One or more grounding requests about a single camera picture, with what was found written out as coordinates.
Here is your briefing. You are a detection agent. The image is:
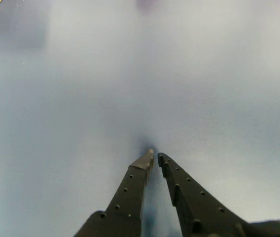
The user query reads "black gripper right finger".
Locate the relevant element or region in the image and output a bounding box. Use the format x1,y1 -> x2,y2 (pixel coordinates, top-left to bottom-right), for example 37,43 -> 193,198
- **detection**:
157,152 -> 250,237

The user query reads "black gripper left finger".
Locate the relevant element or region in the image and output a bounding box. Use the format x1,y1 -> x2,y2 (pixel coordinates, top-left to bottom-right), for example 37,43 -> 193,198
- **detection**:
73,148 -> 155,237

